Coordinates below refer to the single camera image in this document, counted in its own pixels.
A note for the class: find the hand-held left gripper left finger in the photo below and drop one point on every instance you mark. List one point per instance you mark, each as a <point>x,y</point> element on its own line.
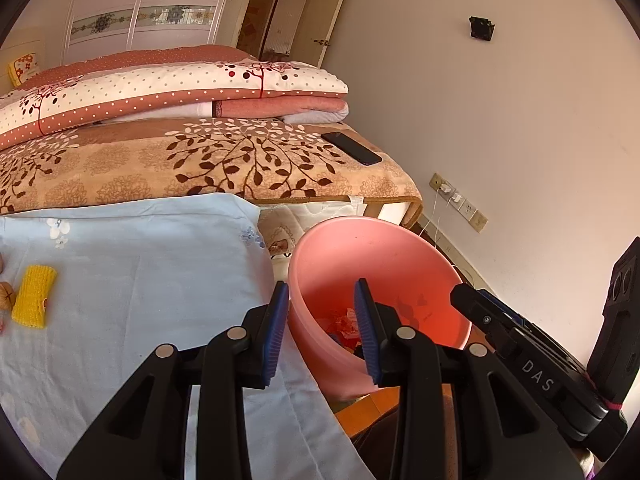
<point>275,330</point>

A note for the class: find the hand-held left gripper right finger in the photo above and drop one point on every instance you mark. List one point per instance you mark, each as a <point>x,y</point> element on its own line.
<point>367,330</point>

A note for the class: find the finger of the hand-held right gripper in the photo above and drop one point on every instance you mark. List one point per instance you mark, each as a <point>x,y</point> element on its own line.
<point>480,312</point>
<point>505,310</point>

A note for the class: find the pink patterned wrapper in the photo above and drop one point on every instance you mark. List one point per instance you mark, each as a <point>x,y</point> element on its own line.
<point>345,322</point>

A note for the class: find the pink plastic bucket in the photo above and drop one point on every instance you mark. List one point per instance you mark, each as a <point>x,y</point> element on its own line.
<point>380,255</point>

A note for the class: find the white charger plug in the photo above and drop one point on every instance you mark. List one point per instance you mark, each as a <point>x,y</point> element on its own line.
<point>452,195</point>

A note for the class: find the light blue floral cloth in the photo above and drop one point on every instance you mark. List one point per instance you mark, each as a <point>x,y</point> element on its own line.
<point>150,270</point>

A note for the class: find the black phone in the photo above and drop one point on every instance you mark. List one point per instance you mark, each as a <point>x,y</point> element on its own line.
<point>350,147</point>

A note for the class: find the pink folded blanket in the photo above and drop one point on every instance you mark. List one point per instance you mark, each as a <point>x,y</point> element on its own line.
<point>280,107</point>

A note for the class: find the brown leaf-print blanket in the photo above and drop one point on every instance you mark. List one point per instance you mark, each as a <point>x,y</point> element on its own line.
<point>125,165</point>

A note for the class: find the yellow foam net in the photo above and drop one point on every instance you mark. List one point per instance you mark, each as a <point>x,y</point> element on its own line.
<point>34,297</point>

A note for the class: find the white folded sheet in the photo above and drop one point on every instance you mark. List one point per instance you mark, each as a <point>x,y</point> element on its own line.
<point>165,112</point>

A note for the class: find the brown bread roll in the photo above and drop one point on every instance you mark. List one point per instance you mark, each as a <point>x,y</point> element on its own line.
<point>6,297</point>

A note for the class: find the folded polka dot quilt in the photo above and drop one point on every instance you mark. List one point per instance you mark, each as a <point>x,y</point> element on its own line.
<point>150,85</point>

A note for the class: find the cream wooden door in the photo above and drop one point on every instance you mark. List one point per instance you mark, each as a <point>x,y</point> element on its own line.
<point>330,5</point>

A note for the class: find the yellow floral pillow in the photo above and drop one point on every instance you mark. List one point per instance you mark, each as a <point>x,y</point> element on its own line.
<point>25,67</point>

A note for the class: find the black wall device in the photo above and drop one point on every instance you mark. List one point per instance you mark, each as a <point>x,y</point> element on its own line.
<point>482,28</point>

